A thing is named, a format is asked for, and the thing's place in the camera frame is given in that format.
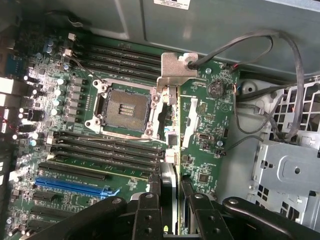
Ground black expansion slot, blue latch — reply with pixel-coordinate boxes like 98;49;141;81
29;206;84;220

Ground long black expansion slot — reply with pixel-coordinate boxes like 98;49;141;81
37;161;108;183

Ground short black expansion slot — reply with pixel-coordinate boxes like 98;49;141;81
31;192;55;203

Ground silver open PC case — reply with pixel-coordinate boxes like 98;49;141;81
0;0;320;240

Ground black RAM slot, white clips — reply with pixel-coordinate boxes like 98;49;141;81
46;136;166;163
63;48;163;76
67;32;163;61
46;152;161;178

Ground grey metal disk bay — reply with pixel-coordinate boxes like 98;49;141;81
246;79;320;230

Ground green Dell motherboard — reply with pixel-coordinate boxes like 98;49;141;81
0;32;241;240

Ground CPU socket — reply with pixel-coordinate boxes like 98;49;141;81
84;76;163;140

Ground silver open socket cover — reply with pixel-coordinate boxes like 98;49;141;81
151;96;202;148

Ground round coin battery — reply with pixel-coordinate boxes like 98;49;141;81
206;79;225;99

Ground grey metal power supply box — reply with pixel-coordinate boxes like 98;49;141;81
56;0;320;79

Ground thin red black wire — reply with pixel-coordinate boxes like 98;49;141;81
0;112;19;133

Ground thick grey looped wire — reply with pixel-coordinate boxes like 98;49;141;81
188;28;306;141

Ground short wire locking lever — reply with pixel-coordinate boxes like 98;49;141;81
69;56;105;84

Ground black wire in clip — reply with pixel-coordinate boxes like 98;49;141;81
48;9;92;28

